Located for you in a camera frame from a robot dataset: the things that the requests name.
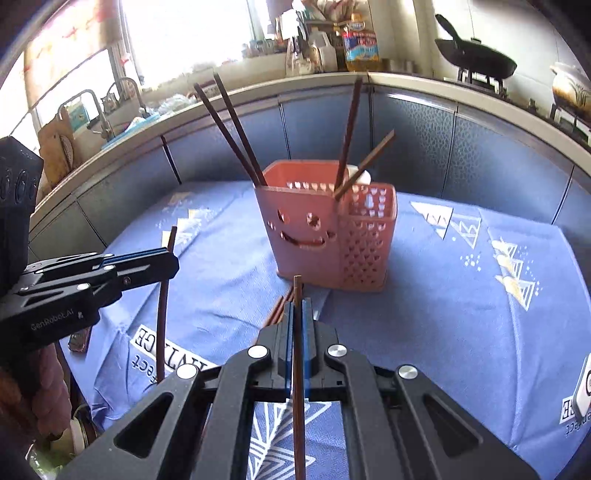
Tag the white plastic jug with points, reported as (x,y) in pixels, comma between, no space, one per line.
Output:
(327,55)

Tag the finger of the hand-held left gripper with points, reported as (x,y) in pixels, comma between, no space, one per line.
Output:
(134,258)
(147,272)

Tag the chrome sink faucet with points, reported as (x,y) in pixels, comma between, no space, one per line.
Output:
(94,99)
(134,87)

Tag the reddish window blind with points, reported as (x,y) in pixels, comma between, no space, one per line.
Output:
(60,55)

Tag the dark brown chopstick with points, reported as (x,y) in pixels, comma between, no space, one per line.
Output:
(275,314)
(299,295)
(226,134)
(162,323)
(351,129)
(238,124)
(285,304)
(369,159)

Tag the pink plastic utensil holder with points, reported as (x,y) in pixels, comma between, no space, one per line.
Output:
(300,258)

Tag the black gas stove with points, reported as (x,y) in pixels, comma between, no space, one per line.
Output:
(489,85)

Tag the white clay pot with lid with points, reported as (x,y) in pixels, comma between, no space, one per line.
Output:
(570,87)

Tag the blue printed tablecloth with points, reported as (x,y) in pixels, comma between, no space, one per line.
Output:
(438,300)

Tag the white ceramic spoon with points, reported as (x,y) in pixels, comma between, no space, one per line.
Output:
(361,174)

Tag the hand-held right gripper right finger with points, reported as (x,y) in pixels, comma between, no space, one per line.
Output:
(323,350)

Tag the person's left hand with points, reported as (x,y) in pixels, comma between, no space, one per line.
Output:
(53,392)

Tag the kitchen window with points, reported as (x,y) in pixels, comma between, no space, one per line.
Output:
(184,32)

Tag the black wok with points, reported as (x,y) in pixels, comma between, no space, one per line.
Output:
(480,60)

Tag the yellow cooking oil bottle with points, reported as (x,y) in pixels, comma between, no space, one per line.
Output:
(361,46)

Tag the white plastic object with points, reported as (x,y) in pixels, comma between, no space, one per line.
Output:
(584,383)

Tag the blue plastic basin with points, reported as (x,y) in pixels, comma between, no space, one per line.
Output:
(134,127)

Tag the grey base cabinets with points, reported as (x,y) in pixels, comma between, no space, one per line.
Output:
(415,129)

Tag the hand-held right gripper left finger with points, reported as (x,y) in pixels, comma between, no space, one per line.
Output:
(289,350)

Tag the wooden cutting board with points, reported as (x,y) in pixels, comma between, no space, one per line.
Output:
(55,147)

